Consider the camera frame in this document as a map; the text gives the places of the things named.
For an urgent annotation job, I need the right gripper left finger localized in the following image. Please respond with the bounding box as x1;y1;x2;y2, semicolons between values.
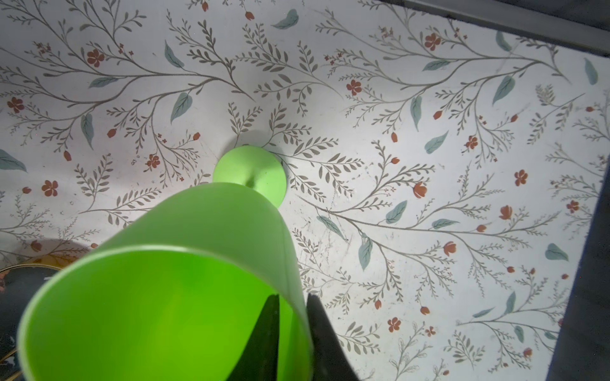
227;295;281;381

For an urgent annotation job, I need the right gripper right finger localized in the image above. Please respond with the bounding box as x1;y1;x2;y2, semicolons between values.
307;294;359;381

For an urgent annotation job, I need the light green wine glass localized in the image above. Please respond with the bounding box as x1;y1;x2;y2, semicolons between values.
17;146;313;380

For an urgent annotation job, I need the gold wine glass rack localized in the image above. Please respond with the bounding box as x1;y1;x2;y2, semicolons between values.
1;260;61;380

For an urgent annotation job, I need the floral table mat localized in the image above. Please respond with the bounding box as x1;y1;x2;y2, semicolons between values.
1;1;609;380

